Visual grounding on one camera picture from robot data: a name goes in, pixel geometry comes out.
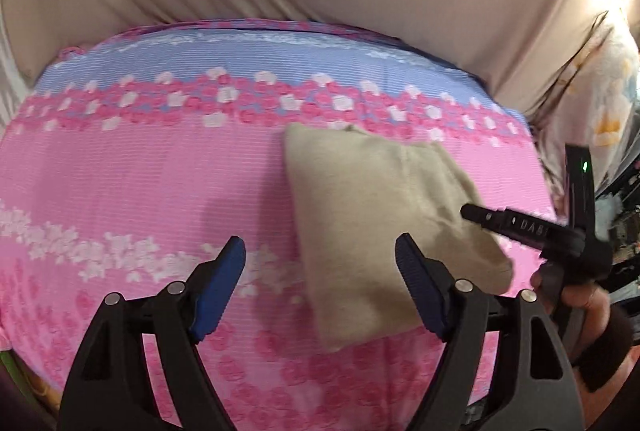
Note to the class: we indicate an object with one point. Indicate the white satin fabric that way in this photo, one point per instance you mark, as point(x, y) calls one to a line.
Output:
point(15, 87)

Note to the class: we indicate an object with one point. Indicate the pink blue floral bedsheet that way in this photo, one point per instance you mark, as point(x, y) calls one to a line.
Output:
point(133, 161)

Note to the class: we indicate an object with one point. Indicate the white floral pillow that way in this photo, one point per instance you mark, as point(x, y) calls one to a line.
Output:
point(590, 104)

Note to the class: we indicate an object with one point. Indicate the cluttered background shelf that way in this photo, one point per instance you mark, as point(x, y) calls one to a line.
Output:
point(617, 222)

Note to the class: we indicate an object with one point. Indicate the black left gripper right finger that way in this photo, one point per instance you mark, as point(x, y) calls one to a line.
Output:
point(503, 368)

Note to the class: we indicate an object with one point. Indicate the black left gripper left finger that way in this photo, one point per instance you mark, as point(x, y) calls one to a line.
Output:
point(109, 386)

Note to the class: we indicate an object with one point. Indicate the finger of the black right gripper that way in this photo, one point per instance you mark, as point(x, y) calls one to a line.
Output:
point(531, 231)

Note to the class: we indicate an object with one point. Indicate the cream knitted small sweater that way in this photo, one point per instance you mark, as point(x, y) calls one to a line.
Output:
point(353, 194)

